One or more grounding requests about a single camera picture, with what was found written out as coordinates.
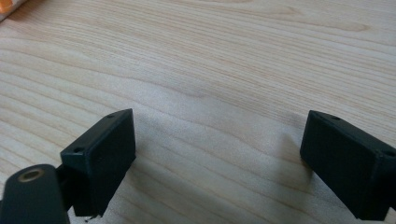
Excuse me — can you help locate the white cloth with orange edge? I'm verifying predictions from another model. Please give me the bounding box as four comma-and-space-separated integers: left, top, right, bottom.
0, 0, 28, 22

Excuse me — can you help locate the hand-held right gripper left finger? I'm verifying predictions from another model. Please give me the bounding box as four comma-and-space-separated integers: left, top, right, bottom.
60, 108, 137, 218

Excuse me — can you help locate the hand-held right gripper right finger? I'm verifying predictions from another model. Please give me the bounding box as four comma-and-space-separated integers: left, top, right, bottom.
299, 109, 396, 222

